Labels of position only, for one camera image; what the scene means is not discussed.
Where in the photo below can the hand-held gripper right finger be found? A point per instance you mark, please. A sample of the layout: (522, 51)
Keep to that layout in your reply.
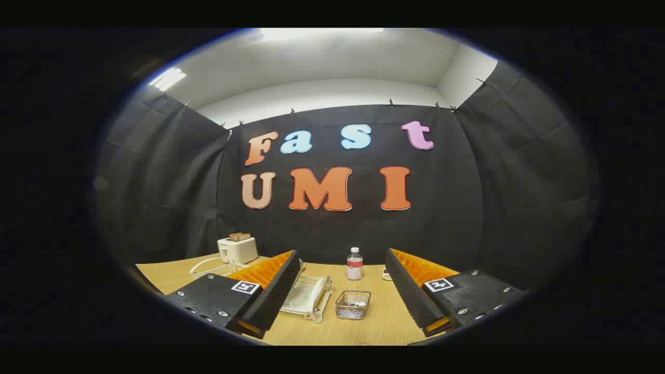
(408, 291)

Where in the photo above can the white divided dish of beans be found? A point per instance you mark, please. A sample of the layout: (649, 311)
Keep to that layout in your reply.
(385, 273)

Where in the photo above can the black backdrop cloth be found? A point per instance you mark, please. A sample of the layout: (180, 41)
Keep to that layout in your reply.
(441, 208)

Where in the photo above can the white toaster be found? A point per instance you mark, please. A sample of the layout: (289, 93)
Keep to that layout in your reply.
(238, 250)

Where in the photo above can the ceiling light panel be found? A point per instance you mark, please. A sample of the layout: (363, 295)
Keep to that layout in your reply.
(167, 79)
(322, 34)

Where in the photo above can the clear bottle with red label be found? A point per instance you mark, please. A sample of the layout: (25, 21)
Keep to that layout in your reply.
(355, 266)

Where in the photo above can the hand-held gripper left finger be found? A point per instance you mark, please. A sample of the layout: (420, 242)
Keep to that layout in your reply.
(280, 283)

